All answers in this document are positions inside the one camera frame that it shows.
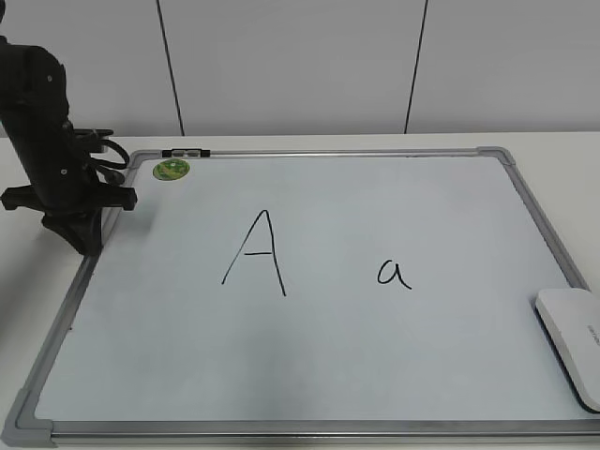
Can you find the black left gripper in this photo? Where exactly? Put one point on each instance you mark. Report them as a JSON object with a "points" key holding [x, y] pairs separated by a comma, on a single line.
{"points": [[73, 173]]}

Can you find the white whiteboard eraser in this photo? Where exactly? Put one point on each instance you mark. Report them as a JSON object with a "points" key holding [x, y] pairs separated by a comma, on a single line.
{"points": [[571, 318]]}

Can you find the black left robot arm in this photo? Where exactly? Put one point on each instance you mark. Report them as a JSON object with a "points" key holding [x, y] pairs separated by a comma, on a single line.
{"points": [[33, 86]]}

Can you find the green round magnet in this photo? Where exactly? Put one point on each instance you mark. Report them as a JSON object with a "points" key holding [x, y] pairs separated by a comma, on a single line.
{"points": [[171, 169]]}

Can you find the black silver board clip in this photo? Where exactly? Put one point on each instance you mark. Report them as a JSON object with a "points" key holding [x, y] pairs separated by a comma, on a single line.
{"points": [[185, 153]]}

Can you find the white magnetic whiteboard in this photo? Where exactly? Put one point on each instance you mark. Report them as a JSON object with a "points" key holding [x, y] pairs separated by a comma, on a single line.
{"points": [[280, 296]]}

